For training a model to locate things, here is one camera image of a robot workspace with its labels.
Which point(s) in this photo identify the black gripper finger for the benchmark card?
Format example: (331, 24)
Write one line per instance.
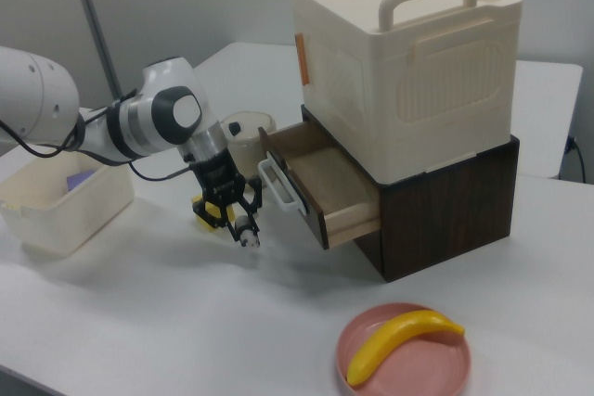
(257, 199)
(222, 217)

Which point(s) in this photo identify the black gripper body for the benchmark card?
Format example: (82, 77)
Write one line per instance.
(218, 178)

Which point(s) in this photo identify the small panda toy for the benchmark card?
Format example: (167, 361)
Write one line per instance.
(248, 237)

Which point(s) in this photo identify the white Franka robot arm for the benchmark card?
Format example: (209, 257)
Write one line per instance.
(158, 104)

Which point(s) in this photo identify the wooden drawer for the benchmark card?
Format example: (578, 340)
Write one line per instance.
(334, 178)

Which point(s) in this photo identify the dark wood drawer cabinet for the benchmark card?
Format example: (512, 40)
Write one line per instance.
(441, 220)

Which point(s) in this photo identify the yellow toy banana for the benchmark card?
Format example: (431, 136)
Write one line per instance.
(394, 335)

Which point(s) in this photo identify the yellow foam cube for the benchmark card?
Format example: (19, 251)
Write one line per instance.
(207, 208)

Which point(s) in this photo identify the cream lidded canister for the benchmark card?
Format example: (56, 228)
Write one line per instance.
(248, 145)

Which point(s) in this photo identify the purple foam block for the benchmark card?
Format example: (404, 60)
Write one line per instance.
(79, 179)

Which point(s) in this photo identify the cream open plastic bin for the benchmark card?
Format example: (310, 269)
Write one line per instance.
(60, 215)

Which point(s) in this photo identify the pink plate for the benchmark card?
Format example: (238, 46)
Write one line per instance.
(417, 363)

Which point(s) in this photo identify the white adjoining table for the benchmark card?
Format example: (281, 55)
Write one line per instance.
(543, 113)

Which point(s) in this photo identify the grey partition post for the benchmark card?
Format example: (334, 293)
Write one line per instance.
(95, 20)

